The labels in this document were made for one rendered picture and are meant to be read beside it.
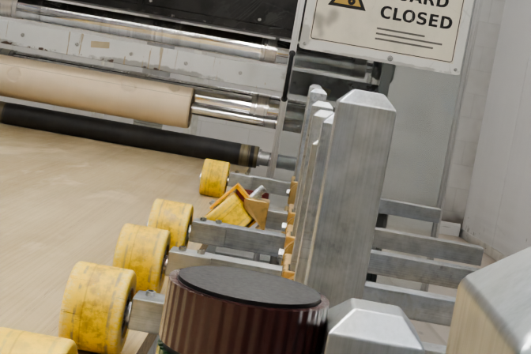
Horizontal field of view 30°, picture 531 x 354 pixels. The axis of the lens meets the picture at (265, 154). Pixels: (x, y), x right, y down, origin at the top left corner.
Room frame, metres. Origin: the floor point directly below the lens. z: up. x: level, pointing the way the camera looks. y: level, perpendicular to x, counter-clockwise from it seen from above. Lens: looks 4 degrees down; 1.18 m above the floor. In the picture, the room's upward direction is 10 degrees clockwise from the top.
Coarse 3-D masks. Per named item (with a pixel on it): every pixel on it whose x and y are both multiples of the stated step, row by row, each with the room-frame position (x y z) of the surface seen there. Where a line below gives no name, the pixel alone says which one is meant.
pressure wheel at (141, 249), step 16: (128, 224) 1.15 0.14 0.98; (128, 240) 1.12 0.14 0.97; (144, 240) 1.13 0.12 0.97; (160, 240) 1.13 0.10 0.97; (128, 256) 1.11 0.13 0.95; (144, 256) 1.12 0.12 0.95; (160, 256) 1.12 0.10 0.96; (144, 272) 1.11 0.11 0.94; (160, 272) 1.13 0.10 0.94; (144, 288) 1.12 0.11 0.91; (160, 288) 1.16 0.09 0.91
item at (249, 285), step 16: (192, 272) 0.36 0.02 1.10; (208, 272) 0.37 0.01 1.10; (224, 272) 0.37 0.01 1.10; (240, 272) 0.38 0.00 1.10; (256, 272) 0.38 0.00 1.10; (192, 288) 0.34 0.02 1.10; (208, 288) 0.34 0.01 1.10; (224, 288) 0.35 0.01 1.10; (240, 288) 0.35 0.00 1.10; (256, 288) 0.35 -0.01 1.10; (272, 288) 0.36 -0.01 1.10; (288, 288) 0.36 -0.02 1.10; (304, 288) 0.37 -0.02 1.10; (256, 304) 0.33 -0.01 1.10; (272, 304) 0.34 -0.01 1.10; (288, 304) 0.34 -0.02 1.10; (304, 304) 0.34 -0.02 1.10; (176, 352) 0.34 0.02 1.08
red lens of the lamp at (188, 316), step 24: (168, 288) 0.35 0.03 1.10; (168, 312) 0.35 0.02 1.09; (192, 312) 0.34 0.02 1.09; (216, 312) 0.33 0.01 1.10; (240, 312) 0.33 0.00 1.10; (264, 312) 0.33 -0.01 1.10; (288, 312) 0.33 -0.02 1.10; (312, 312) 0.34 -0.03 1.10; (168, 336) 0.34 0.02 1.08; (192, 336) 0.34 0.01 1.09; (216, 336) 0.33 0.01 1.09; (240, 336) 0.33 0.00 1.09; (264, 336) 0.33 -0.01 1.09; (288, 336) 0.34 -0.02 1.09; (312, 336) 0.34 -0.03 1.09
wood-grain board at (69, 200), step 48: (0, 144) 2.44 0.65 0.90; (48, 144) 2.64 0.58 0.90; (0, 192) 1.71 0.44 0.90; (48, 192) 1.81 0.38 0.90; (96, 192) 1.91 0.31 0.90; (144, 192) 2.03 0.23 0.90; (192, 192) 2.16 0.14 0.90; (0, 240) 1.31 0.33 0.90; (48, 240) 1.37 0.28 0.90; (96, 240) 1.43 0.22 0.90; (0, 288) 1.07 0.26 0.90; (48, 288) 1.10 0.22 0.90; (144, 336) 0.98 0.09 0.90
